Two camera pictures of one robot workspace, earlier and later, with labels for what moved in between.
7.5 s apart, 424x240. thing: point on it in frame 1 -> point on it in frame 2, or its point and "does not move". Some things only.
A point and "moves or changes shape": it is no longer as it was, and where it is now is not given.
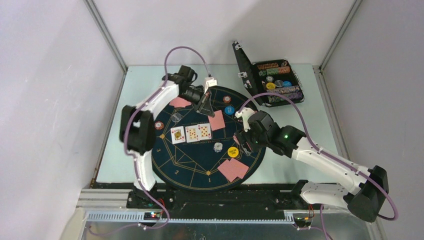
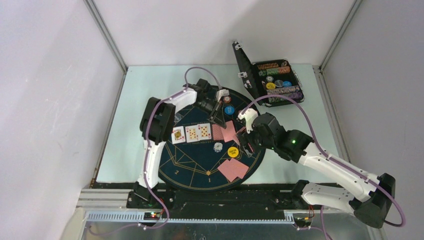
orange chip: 226,99 does not move
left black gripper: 205,106 -> 217,116
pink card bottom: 228,171 does not move
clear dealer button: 176,117 does not move
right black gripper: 244,136 does not move
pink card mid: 217,122 moves or changes shape
